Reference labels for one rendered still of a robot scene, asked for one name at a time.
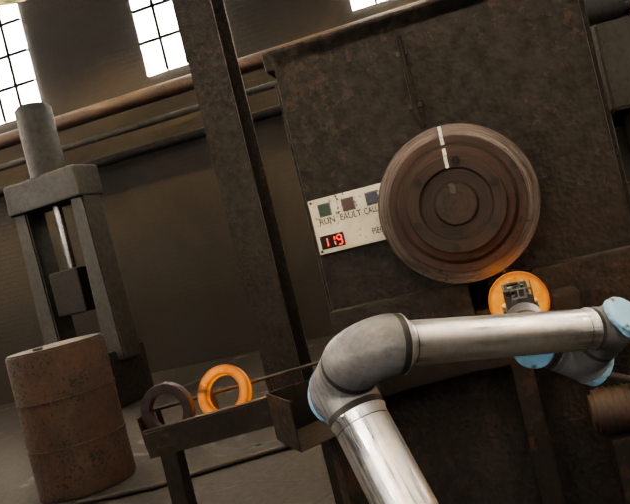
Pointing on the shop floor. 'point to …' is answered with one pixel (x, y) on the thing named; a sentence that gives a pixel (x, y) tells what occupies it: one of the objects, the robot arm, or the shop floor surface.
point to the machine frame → (451, 70)
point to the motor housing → (625, 435)
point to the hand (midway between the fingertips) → (517, 293)
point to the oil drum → (71, 418)
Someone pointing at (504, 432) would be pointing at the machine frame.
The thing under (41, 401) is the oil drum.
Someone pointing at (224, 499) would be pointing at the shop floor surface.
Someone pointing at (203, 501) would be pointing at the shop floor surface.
